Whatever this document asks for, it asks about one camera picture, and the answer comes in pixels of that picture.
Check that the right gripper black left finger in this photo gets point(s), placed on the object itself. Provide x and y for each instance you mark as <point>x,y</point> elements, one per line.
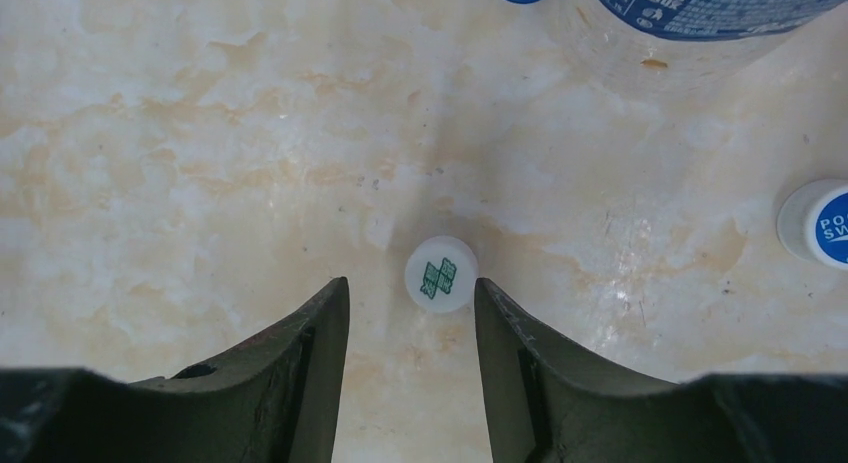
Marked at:
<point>274,397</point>

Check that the white blue bottle cap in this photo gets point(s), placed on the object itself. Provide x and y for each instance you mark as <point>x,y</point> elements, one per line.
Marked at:
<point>812,223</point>

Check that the clear bottle blue label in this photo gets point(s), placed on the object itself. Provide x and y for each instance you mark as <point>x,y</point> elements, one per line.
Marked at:
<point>650,49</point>

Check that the white juice bottle cap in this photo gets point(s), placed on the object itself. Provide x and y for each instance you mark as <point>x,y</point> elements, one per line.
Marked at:
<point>440,274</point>

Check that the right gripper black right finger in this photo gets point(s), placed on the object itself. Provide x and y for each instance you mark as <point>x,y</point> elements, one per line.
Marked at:
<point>549,399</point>

